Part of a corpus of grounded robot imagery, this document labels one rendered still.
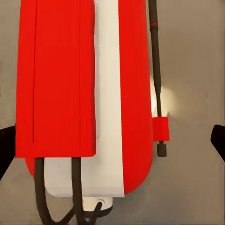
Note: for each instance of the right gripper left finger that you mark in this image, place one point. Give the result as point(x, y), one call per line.
point(7, 148)

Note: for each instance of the radio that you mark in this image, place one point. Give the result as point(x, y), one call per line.
point(83, 101)

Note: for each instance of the coffee table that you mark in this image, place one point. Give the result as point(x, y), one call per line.
point(187, 187)

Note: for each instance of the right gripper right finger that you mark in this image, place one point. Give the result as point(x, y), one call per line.
point(218, 139)

